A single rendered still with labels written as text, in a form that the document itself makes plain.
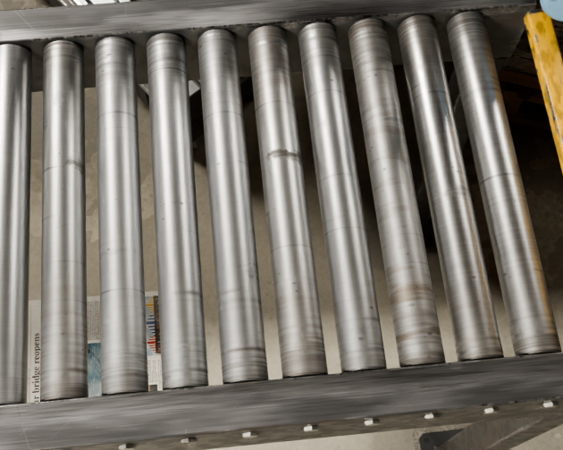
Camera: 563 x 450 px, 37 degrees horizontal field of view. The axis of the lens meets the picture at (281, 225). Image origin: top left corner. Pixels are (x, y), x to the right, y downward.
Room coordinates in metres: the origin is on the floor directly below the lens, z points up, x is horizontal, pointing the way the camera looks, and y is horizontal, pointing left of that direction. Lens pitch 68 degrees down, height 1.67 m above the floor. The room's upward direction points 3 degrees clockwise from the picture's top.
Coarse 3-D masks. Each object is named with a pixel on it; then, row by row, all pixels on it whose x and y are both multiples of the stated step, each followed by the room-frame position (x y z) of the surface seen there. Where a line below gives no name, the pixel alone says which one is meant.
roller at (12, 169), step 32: (0, 64) 0.55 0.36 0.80; (0, 96) 0.51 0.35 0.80; (0, 128) 0.46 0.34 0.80; (0, 160) 0.42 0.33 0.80; (0, 192) 0.38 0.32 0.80; (0, 224) 0.34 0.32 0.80; (0, 256) 0.30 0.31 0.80; (0, 288) 0.27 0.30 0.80; (0, 320) 0.23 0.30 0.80; (0, 352) 0.20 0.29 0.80; (0, 384) 0.16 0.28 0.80
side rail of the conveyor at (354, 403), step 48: (240, 384) 0.18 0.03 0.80; (288, 384) 0.18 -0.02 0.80; (336, 384) 0.18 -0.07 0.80; (384, 384) 0.18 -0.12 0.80; (432, 384) 0.19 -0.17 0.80; (480, 384) 0.19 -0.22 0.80; (528, 384) 0.19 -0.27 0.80; (0, 432) 0.11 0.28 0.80; (48, 432) 0.12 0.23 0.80; (96, 432) 0.12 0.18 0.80; (144, 432) 0.12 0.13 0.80; (192, 432) 0.12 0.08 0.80; (240, 432) 0.13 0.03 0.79; (288, 432) 0.14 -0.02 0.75; (336, 432) 0.14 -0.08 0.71
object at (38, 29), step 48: (192, 0) 0.66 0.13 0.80; (240, 0) 0.67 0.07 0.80; (288, 0) 0.67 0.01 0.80; (336, 0) 0.68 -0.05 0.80; (384, 0) 0.68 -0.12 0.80; (432, 0) 0.68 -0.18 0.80; (480, 0) 0.69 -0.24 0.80; (528, 0) 0.69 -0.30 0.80; (144, 48) 0.61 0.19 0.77; (192, 48) 0.62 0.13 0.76; (240, 48) 0.63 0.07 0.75; (288, 48) 0.64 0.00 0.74
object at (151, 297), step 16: (32, 304) 0.47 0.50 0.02; (96, 304) 0.48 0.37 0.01; (32, 320) 0.44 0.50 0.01; (96, 320) 0.45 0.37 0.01; (32, 336) 0.41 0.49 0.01; (96, 336) 0.42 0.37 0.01; (32, 352) 0.38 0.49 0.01; (96, 352) 0.38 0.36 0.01; (160, 352) 0.39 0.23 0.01; (32, 368) 0.34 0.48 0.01; (96, 368) 0.35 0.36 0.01; (160, 368) 0.36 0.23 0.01; (32, 384) 0.31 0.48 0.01; (96, 384) 0.32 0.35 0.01; (160, 384) 0.33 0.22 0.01; (32, 400) 0.28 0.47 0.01
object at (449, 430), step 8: (456, 424) 0.28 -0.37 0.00; (464, 424) 0.28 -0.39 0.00; (416, 432) 0.26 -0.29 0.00; (424, 432) 0.26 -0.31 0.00; (432, 432) 0.26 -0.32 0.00; (440, 432) 0.26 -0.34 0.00; (448, 432) 0.26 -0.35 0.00; (456, 432) 0.26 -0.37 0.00; (416, 440) 0.24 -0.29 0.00; (424, 440) 0.25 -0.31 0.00; (432, 440) 0.25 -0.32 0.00; (440, 440) 0.25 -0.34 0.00; (416, 448) 0.23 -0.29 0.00; (424, 448) 0.23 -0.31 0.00; (432, 448) 0.23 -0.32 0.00
